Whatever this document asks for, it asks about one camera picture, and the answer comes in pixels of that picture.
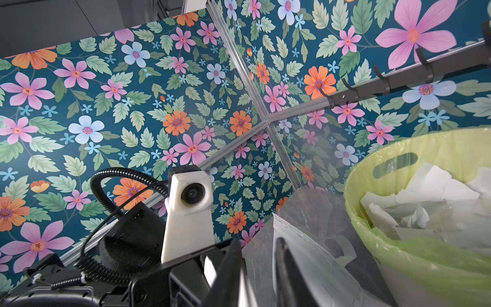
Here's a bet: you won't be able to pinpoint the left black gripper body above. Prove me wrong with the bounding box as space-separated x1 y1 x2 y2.
129 239 233 306

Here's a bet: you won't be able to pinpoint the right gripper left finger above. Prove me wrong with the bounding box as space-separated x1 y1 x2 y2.
201 239 246 307

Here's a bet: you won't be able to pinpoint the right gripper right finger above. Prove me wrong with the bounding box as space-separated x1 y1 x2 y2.
274 237 318 307

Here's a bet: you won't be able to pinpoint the white paper bag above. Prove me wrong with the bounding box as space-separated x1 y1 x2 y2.
242 187 397 306

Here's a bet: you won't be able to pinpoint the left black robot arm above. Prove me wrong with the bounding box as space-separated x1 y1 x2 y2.
1 166 244 306

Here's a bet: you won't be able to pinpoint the white ribbed trash bin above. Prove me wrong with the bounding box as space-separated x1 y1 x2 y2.
375 260 450 307

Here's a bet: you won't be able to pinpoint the shredded paper scraps in bin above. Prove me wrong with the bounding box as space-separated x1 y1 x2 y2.
361 162 490 249

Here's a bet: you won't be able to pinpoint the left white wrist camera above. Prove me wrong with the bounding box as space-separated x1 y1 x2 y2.
161 166 215 264

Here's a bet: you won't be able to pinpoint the black wall hook rail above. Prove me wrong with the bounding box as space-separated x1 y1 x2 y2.
318 20 490 108

